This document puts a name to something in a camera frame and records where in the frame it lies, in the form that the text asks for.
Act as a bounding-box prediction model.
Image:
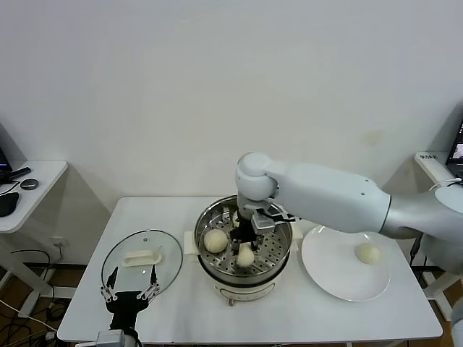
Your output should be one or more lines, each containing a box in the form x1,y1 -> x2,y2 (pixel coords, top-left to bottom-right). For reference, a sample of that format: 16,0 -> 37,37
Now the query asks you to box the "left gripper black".
100,265 -> 161,330

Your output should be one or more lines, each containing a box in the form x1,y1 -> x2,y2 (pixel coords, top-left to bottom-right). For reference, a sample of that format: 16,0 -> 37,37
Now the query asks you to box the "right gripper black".
231,216 -> 264,257

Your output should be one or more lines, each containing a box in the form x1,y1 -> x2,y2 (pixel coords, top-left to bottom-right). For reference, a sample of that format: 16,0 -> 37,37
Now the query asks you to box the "glass lid with cream handle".
101,228 -> 184,304

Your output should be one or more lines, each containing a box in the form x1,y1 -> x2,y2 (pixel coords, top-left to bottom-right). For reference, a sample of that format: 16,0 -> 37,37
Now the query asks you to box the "perforated steel steamer basket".
194,194 -> 293,286

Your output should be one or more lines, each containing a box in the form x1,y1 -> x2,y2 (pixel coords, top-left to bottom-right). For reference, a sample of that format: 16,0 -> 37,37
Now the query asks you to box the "cream electric cooker base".
184,218 -> 304,307

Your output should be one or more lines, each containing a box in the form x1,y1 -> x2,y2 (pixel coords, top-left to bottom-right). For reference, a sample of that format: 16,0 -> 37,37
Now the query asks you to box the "white round plate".
301,224 -> 392,303

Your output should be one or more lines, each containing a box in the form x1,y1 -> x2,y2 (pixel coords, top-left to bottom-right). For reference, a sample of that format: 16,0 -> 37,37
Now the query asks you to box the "black computer mouse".
0,191 -> 21,218

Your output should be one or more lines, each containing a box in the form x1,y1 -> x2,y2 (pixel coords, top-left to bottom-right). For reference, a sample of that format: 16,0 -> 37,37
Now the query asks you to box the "dark monitor screen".
0,121 -> 27,185

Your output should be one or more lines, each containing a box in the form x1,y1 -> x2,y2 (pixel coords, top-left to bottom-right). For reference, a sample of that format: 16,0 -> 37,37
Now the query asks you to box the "white labelled box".
415,151 -> 441,169

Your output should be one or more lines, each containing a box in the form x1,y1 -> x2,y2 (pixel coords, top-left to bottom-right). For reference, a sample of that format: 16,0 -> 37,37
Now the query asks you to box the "open laptop with lit screen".
447,121 -> 463,178

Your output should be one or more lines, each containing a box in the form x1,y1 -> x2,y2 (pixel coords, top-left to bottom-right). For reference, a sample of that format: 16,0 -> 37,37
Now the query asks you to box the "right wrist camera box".
249,202 -> 280,233

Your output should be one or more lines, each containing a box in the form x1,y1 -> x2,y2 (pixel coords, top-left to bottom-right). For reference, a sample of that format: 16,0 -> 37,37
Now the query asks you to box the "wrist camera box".
95,329 -> 126,347
249,202 -> 280,233

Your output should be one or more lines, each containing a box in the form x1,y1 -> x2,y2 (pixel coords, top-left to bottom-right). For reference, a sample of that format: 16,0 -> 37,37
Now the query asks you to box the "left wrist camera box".
95,329 -> 126,347

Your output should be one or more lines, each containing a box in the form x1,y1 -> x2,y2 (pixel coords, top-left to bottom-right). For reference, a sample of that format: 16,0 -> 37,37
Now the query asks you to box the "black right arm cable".
273,211 -> 303,222

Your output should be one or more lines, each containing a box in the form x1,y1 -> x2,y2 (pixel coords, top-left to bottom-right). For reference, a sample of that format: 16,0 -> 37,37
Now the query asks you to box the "black floor cable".
9,249 -> 56,301

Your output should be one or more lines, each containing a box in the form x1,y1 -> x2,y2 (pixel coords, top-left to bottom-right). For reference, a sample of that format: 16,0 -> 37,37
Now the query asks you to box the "black cable with adapter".
410,234 -> 422,265

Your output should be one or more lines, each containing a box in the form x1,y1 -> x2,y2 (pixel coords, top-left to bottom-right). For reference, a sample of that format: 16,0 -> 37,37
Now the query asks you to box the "thin white cable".
429,176 -> 463,192

